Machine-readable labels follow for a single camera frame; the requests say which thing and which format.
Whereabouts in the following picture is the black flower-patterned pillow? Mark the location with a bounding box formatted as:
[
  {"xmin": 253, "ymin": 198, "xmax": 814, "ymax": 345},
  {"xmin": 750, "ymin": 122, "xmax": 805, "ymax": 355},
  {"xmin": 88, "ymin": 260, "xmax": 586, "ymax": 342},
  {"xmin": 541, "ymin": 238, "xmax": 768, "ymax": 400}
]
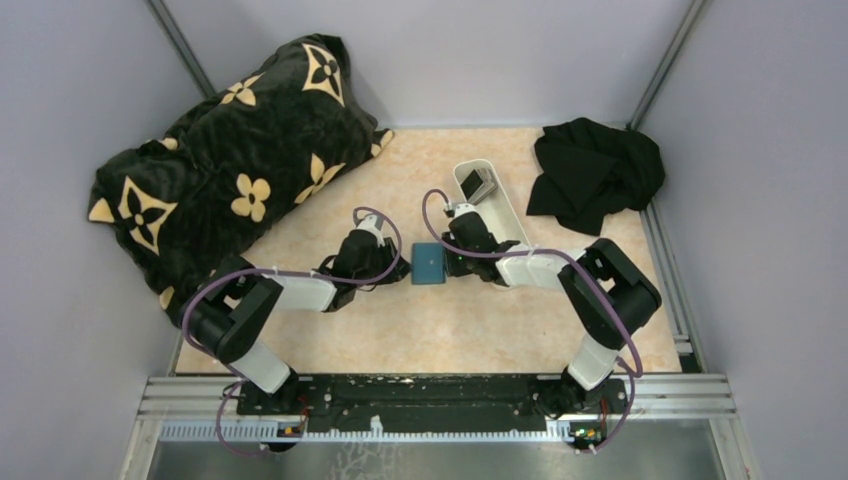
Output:
[{"xmin": 88, "ymin": 33, "xmax": 393, "ymax": 325}]

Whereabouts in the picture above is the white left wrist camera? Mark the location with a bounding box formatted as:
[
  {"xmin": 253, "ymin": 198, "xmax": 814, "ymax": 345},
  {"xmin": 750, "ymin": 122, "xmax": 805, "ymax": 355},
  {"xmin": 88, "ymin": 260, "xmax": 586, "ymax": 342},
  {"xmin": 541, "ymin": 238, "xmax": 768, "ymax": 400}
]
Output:
[{"xmin": 356, "ymin": 215, "xmax": 384, "ymax": 245}]

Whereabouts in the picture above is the aluminium front rail frame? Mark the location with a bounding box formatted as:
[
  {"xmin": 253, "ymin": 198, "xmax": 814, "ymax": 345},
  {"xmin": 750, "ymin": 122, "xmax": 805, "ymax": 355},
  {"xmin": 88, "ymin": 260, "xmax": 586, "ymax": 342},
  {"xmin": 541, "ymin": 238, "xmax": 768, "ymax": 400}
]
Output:
[{"xmin": 120, "ymin": 373, "xmax": 761, "ymax": 479}]

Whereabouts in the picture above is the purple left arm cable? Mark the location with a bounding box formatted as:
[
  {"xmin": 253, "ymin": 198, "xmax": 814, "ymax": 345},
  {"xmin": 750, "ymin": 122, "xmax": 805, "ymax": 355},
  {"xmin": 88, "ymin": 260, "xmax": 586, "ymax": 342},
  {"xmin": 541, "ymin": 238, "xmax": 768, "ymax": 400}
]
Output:
[{"xmin": 180, "ymin": 206, "xmax": 405, "ymax": 458}]

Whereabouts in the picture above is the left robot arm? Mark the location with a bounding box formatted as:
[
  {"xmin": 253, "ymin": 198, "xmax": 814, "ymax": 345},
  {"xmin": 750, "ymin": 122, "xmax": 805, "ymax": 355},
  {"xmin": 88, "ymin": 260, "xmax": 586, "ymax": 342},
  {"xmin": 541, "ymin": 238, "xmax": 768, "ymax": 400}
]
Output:
[{"xmin": 179, "ymin": 228, "xmax": 412, "ymax": 395}]

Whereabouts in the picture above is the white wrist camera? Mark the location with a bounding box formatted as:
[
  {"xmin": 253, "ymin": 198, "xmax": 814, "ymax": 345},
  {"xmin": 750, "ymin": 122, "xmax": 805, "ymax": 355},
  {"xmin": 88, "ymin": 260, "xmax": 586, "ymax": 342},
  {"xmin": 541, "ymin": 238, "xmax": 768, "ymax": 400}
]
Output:
[
  {"xmin": 444, "ymin": 203, "xmax": 478, "ymax": 219},
  {"xmin": 356, "ymin": 215, "xmax": 384, "ymax": 245}
]

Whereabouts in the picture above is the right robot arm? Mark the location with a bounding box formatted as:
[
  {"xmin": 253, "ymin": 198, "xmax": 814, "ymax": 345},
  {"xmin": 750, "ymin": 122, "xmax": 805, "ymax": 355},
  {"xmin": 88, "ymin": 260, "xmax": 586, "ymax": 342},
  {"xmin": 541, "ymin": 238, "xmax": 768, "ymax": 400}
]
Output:
[{"xmin": 448, "ymin": 204, "xmax": 662, "ymax": 391}]

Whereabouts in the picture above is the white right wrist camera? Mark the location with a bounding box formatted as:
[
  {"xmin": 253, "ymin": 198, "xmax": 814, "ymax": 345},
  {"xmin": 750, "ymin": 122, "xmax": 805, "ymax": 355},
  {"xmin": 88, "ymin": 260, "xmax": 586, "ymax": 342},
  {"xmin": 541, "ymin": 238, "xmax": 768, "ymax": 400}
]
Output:
[{"xmin": 444, "ymin": 203, "xmax": 478, "ymax": 219}]

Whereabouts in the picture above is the blue leather card holder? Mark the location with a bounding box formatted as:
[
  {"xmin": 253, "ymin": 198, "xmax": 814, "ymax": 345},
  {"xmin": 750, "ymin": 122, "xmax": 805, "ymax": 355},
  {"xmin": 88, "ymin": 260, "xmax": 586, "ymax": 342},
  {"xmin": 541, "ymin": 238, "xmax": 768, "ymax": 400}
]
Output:
[{"xmin": 411, "ymin": 242, "xmax": 446, "ymax": 285}]

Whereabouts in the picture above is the black cloth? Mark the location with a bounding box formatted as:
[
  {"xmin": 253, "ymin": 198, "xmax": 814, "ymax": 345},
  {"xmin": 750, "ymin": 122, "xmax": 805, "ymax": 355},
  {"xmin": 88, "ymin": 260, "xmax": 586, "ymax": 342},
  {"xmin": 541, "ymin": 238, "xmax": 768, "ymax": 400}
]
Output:
[{"xmin": 526, "ymin": 117, "xmax": 666, "ymax": 236}]

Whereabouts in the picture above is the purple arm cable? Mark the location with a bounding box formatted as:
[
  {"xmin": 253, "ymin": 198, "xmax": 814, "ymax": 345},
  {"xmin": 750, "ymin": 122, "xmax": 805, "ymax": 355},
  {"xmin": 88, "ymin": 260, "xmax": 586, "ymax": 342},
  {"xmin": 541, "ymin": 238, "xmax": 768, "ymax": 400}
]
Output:
[
  {"xmin": 422, "ymin": 188, "xmax": 644, "ymax": 456},
  {"xmin": 180, "ymin": 206, "xmax": 405, "ymax": 458}
]

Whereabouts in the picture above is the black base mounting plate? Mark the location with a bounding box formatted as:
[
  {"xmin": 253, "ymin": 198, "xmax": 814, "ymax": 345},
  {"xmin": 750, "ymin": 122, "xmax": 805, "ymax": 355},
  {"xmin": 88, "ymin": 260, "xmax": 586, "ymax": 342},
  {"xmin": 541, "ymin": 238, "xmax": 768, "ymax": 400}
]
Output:
[{"xmin": 237, "ymin": 374, "xmax": 627, "ymax": 434}]

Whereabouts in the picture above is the white oblong plastic bin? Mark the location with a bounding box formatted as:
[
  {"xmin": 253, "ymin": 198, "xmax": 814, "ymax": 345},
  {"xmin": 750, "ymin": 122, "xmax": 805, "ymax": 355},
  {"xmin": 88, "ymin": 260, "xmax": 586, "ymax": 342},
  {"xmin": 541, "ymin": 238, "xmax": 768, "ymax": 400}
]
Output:
[{"xmin": 453, "ymin": 159, "xmax": 529, "ymax": 244}]

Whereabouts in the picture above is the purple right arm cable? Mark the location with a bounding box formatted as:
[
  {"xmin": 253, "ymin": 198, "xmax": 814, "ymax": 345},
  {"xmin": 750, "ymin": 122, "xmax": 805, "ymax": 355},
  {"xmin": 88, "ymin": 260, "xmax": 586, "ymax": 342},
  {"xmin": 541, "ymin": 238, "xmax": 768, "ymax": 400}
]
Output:
[{"xmin": 422, "ymin": 188, "xmax": 644, "ymax": 456}]

